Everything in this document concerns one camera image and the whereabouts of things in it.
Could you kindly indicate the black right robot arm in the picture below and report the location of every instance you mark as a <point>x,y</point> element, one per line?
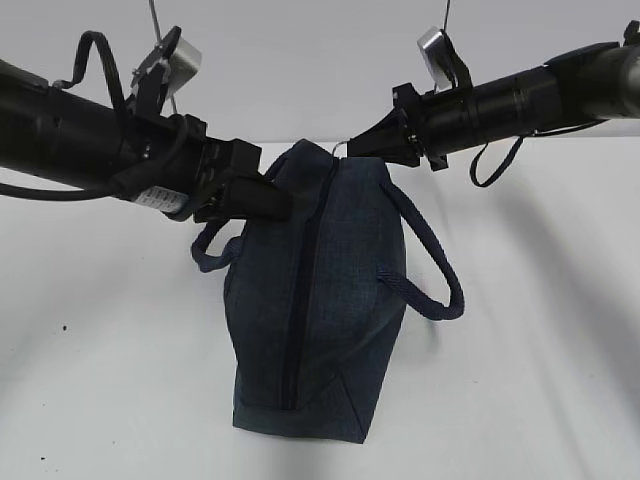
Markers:
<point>579,89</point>

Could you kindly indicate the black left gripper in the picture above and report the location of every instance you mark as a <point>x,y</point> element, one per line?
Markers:
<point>215,168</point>

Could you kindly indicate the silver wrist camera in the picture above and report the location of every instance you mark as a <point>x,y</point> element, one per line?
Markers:
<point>179,61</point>
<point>445,66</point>

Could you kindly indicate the navy blue lunch bag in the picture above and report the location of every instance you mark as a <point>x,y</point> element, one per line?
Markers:
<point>314,304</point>

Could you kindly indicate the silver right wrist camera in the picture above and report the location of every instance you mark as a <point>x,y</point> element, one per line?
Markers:
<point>445,66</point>

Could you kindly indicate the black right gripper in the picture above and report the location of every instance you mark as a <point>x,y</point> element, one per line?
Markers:
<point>405,125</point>

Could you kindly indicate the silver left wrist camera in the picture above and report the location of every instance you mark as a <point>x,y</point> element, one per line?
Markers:
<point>179,61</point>

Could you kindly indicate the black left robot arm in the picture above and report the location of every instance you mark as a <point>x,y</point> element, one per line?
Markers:
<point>58,136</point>

